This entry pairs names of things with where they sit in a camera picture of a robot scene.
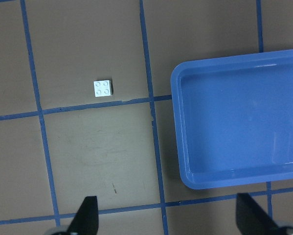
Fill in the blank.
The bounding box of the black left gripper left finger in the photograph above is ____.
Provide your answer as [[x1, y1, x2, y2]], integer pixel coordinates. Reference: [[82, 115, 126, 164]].
[[67, 196, 98, 235]]

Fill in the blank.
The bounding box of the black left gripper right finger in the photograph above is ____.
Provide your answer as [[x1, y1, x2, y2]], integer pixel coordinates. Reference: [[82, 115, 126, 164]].
[[235, 193, 279, 235]]

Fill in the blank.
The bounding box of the white block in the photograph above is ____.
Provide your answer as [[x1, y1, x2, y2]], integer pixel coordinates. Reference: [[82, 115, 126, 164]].
[[93, 80, 113, 97]]

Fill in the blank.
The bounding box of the blue plastic tray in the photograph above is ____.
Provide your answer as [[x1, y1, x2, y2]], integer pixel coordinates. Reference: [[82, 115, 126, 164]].
[[171, 49, 293, 189]]

